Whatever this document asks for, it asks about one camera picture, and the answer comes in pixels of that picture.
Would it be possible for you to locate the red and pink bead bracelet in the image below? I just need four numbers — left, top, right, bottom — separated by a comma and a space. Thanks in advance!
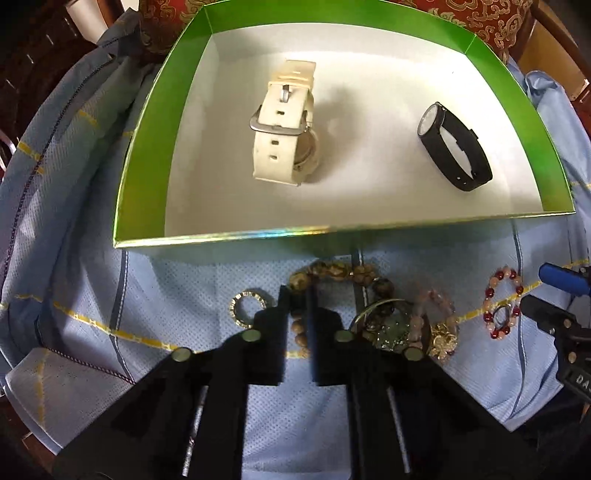
482, 264, 525, 341

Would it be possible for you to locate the brown bead bracelet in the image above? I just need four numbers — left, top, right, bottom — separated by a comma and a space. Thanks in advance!
286, 260, 397, 349

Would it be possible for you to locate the silver bangle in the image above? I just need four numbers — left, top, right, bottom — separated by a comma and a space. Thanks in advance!
349, 298, 431, 361

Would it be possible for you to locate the gold flower brooch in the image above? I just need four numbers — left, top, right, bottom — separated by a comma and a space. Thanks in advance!
429, 323, 459, 362

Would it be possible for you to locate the light blue cloth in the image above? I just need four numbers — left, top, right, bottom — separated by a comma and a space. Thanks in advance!
0, 8, 591, 480

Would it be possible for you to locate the green cardboard box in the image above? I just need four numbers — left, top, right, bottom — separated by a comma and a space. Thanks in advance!
113, 1, 574, 252

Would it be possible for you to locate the white wristwatch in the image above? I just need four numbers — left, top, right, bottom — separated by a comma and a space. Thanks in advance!
249, 60, 320, 186

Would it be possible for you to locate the black wristwatch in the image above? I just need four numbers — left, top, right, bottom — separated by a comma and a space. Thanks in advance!
417, 102, 493, 192

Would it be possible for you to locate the red gold patterned cushion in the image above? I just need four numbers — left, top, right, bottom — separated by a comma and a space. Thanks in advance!
138, 0, 533, 61

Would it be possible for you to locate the rhinestone ring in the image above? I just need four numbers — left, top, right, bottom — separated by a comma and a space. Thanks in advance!
228, 290, 270, 328

